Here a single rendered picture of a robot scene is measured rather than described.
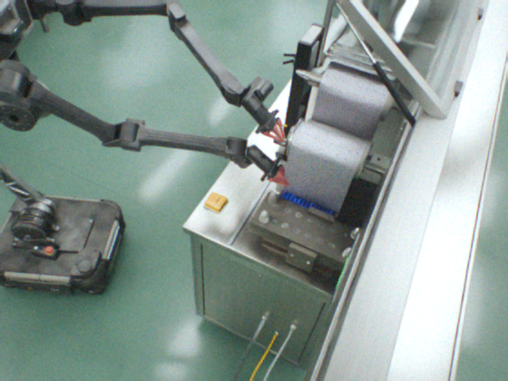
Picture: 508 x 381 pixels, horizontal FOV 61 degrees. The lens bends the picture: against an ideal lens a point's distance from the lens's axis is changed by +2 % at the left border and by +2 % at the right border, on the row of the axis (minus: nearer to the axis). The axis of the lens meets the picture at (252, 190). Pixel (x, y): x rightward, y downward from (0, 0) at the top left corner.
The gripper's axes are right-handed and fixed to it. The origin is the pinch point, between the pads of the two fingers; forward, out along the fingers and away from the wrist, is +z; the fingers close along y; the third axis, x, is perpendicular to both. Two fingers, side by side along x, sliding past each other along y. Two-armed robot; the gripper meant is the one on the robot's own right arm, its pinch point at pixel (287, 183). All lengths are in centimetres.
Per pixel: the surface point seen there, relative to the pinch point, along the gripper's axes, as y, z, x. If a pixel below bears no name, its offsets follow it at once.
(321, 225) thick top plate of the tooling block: 8.2, 17.8, 4.7
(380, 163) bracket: -4.5, 13.5, 33.1
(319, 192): 0.3, 9.7, 8.5
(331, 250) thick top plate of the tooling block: 17.2, 23.3, 8.8
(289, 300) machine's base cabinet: 25.7, 32.5, -22.3
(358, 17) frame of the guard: 14, -28, 71
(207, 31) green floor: -234, -94, -179
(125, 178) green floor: -39, -54, -155
